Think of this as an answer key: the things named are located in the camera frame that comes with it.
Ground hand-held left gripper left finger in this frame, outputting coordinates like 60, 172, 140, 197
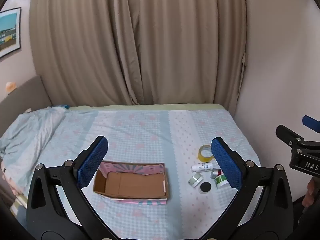
26, 135, 120, 240

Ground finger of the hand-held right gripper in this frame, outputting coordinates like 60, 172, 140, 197
276, 125, 304, 146
302, 115, 320, 132

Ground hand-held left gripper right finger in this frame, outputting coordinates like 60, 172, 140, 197
200, 137, 293, 240

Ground small white bottle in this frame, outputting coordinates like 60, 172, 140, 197
191, 162, 213, 173

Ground yellow tape roll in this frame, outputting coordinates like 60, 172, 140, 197
199, 145, 215, 161

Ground cardboard box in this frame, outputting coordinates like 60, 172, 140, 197
92, 160, 171, 205

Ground person's right hand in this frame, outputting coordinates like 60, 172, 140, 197
302, 177, 318, 207

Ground green and white jar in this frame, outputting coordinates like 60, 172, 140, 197
215, 175, 228, 189

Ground black lid jar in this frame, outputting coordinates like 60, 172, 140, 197
199, 181, 212, 195

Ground silver and green glass jar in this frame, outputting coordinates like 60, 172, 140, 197
188, 172, 203, 187

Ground blue and pink bed sheet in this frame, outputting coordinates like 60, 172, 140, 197
0, 105, 263, 240

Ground crumpled light blue quilt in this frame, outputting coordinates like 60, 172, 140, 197
0, 106, 69, 160

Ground grey headboard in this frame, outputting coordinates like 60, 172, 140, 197
0, 75, 53, 138

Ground beige curtain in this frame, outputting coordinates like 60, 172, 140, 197
29, 0, 248, 108

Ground framed wall picture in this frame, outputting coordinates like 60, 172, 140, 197
0, 7, 22, 59

